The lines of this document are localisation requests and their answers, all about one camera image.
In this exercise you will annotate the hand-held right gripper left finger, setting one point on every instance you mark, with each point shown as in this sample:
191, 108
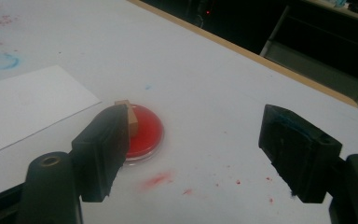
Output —
101, 155

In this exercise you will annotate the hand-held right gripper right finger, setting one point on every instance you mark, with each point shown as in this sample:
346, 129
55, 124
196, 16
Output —
298, 152

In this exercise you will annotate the round red ink pad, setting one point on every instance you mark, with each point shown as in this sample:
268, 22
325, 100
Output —
147, 133

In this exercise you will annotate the white paper sheet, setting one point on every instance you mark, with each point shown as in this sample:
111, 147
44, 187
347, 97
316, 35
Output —
28, 102

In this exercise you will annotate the small wooden stamp block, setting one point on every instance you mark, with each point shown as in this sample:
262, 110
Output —
133, 123

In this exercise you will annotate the metal-framed desk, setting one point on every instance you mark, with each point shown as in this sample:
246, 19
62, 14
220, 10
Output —
307, 68

